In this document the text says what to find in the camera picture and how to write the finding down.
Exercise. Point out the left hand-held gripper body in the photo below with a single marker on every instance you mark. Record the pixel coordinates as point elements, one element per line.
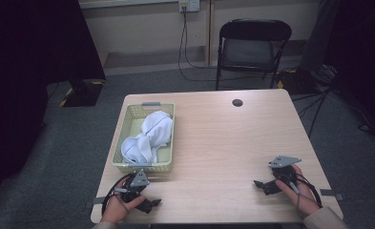
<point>139,180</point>

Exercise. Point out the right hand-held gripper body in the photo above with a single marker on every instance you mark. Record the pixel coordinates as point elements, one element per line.
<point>283,162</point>

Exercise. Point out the white shirt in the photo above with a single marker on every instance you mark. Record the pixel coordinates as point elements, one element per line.
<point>153,130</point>

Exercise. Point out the pale green plastic basket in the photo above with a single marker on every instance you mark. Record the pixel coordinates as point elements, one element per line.
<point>128,112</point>

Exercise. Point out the person's left hand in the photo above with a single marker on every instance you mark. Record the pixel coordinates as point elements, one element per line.
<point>116,208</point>

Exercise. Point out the person's right hand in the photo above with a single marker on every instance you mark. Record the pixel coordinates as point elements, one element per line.
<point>302,198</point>

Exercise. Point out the grey table edge tab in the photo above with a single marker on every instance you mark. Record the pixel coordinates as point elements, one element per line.
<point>99,200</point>
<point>331,194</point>

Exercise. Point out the black stand legs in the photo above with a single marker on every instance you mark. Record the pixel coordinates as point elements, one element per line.
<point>317,111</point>

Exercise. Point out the black box with yellow marks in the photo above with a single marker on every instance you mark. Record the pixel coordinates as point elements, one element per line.
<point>298,81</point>
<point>86,93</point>

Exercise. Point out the grey hanging cloth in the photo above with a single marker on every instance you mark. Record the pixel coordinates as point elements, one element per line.
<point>318,35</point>

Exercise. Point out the black folding chair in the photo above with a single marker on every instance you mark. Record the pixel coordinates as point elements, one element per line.
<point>255,30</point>

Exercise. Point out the black curtain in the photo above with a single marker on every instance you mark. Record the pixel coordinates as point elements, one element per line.
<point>363,47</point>
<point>23,63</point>

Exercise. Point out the white wall socket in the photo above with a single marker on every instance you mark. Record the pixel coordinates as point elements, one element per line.
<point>189,5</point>

